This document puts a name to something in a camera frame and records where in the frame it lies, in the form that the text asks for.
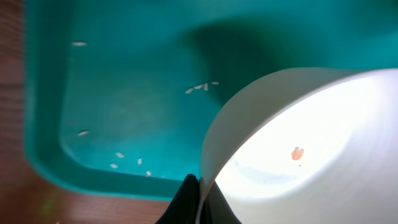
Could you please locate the teal plastic serving tray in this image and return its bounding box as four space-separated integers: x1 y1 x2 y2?
24 0 397 200

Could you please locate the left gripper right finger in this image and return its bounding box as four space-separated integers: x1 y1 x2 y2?
200 183 241 224

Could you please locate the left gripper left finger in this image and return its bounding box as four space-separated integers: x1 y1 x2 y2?
156 174 199 224

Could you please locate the white bowl with peanuts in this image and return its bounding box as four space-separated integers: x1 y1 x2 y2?
196 68 397 223

